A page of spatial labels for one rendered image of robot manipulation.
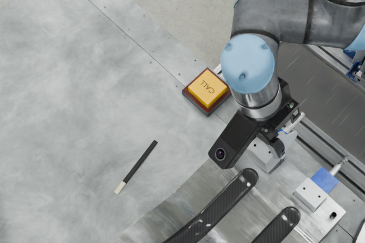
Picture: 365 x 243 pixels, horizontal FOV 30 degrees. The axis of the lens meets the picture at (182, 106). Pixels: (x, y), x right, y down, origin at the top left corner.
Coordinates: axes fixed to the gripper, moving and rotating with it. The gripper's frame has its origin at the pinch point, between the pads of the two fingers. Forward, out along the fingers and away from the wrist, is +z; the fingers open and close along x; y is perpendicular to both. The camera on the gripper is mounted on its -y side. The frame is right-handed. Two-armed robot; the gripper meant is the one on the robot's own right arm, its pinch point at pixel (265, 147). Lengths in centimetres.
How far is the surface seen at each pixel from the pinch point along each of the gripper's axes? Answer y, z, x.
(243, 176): -6.1, 4.5, 0.8
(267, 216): -8.8, 5.3, -7.8
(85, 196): -30.5, 6.6, 23.2
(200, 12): 39, 90, 83
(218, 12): 44, 91, 78
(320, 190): 1.3, 4.2, -12.0
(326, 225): -2.6, 7.1, -16.7
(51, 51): -13, 5, 54
